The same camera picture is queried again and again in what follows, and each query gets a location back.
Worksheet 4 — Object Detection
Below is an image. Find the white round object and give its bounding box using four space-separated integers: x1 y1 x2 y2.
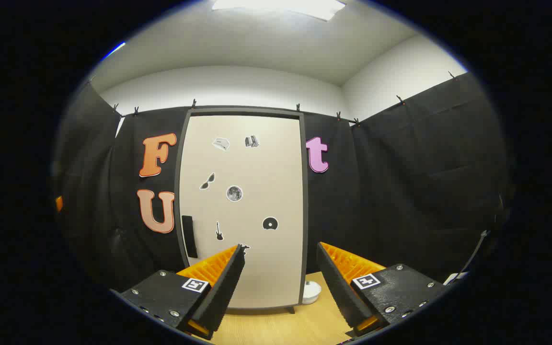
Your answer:
302 281 322 305

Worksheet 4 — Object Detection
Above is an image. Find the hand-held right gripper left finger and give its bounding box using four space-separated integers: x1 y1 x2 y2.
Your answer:
120 244 247 341

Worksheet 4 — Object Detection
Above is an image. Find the grey cabinet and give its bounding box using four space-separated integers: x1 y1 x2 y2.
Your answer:
174 108 309 314

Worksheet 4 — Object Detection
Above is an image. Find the black cable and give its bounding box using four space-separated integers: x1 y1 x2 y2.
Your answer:
463 230 490 274

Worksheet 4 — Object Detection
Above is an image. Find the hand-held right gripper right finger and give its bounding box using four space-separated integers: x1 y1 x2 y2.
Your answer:
316 242 449 338

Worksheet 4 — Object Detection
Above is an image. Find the beige cabinet door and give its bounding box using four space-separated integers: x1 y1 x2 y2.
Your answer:
179 114 304 310

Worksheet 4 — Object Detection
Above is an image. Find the black backdrop cloth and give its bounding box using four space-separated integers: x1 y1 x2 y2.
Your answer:
53 72 514 293

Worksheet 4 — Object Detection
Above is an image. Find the row of black clips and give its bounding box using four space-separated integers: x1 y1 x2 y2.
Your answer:
112 71 456 126

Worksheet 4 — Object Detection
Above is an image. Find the ceiling light panel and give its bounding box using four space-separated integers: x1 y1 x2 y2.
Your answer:
211 0 347 22

